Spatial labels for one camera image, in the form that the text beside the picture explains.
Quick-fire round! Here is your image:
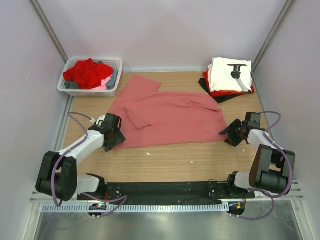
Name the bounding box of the pink t shirt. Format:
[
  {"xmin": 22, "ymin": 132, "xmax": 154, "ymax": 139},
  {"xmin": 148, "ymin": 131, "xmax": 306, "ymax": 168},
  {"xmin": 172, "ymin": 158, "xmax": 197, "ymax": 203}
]
[{"xmin": 109, "ymin": 75, "xmax": 227, "ymax": 149}]

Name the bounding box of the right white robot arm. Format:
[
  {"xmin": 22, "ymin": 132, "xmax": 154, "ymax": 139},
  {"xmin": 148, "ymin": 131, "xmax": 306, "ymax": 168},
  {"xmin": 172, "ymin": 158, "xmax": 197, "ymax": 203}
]
[{"xmin": 219, "ymin": 112, "xmax": 296, "ymax": 199}]

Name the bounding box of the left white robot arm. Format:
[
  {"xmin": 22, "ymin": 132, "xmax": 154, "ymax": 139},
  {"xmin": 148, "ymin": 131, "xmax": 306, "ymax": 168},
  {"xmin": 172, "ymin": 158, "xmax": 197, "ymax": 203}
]
[{"xmin": 35, "ymin": 113, "xmax": 126, "ymax": 207}]

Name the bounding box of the black folded t shirt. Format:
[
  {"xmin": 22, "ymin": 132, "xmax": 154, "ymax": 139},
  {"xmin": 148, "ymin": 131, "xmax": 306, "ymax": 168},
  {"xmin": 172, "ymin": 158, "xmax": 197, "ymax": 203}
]
[{"xmin": 198, "ymin": 77, "xmax": 245, "ymax": 105}]

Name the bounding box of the red folded t shirt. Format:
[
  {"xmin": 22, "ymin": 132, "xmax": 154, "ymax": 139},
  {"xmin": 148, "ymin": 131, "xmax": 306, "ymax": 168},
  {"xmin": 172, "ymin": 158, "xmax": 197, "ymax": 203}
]
[{"xmin": 198, "ymin": 71, "xmax": 247, "ymax": 97}]

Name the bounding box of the light pink garment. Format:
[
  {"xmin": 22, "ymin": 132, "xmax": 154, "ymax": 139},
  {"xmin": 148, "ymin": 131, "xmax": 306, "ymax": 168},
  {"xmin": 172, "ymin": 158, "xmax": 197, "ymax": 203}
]
[{"xmin": 91, "ymin": 76, "xmax": 112, "ymax": 91}]

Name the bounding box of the white folded printed t shirt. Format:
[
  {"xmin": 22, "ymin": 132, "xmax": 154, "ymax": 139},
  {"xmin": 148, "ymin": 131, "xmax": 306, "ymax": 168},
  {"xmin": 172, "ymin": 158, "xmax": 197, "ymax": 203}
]
[{"xmin": 208, "ymin": 57, "xmax": 253, "ymax": 94}]

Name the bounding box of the red crumpled t shirt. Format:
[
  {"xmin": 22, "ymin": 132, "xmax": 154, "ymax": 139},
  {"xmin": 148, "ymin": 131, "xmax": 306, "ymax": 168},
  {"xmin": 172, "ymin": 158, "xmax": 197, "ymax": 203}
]
[{"xmin": 62, "ymin": 58, "xmax": 115, "ymax": 90}]

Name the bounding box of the white plastic basket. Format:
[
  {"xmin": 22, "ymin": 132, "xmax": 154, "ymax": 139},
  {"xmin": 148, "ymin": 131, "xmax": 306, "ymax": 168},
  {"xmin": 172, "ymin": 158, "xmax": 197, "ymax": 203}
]
[{"xmin": 57, "ymin": 57, "xmax": 123, "ymax": 97}]

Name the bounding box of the grey garment in basket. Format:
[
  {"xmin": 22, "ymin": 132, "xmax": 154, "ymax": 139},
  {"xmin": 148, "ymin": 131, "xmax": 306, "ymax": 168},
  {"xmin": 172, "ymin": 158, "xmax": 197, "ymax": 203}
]
[{"xmin": 63, "ymin": 59, "xmax": 120, "ymax": 90}]

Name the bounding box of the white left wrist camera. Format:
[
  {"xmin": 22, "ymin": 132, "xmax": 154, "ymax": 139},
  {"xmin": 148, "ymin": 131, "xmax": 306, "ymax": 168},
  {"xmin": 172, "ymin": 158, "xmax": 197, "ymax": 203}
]
[{"xmin": 90, "ymin": 115, "xmax": 106, "ymax": 126}]

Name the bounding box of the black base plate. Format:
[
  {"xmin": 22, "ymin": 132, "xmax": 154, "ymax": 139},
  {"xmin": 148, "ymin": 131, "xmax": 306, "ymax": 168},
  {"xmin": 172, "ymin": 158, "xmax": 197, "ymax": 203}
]
[{"xmin": 76, "ymin": 181, "xmax": 256, "ymax": 206}]

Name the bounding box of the grey cable duct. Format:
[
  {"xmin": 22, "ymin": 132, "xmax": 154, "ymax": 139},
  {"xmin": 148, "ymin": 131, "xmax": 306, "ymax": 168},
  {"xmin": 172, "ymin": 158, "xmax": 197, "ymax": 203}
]
[{"xmin": 41, "ymin": 202, "xmax": 229, "ymax": 213}]

